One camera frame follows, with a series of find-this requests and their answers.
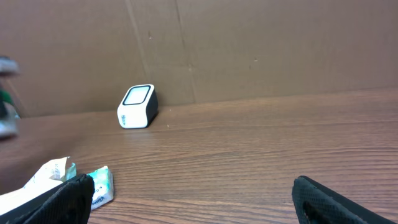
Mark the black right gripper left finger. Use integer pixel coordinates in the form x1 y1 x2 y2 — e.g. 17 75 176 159
1 174 95 224

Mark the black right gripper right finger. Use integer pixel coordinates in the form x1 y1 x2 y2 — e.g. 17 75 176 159
292 175 394 224

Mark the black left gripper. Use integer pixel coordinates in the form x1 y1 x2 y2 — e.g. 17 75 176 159
0 56 19 77

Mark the beige paper pouch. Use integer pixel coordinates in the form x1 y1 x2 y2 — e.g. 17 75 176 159
1 156 76 215

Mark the teal tissue pack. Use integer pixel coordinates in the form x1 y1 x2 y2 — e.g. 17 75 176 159
88 166 114 210

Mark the green lid jar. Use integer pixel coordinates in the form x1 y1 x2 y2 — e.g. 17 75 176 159
1 89 20 139

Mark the white barcode scanner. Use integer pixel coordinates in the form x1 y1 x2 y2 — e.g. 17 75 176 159
117 84 159 129

